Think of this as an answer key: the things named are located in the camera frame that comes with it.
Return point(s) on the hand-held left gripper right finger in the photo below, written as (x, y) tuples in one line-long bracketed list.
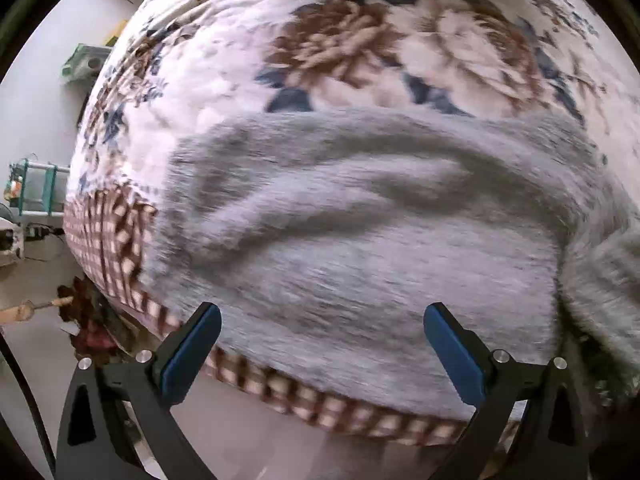
[(452, 355)]

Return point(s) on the teal storage rack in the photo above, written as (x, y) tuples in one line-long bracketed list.
[(40, 185)]

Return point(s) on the green box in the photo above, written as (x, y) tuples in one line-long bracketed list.
[(85, 60)]

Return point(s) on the dark red slippers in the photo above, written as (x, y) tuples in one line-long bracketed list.
[(85, 320)]

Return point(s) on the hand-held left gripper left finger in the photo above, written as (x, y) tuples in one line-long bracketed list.
[(187, 355)]

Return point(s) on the grey fleece pants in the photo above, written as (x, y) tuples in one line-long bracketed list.
[(350, 240)]

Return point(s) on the floral blanket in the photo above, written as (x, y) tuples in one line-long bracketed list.
[(225, 60)]

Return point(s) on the yellow box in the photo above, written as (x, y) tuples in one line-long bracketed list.
[(115, 32)]

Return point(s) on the standing fan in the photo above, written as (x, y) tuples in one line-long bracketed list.
[(9, 242)]

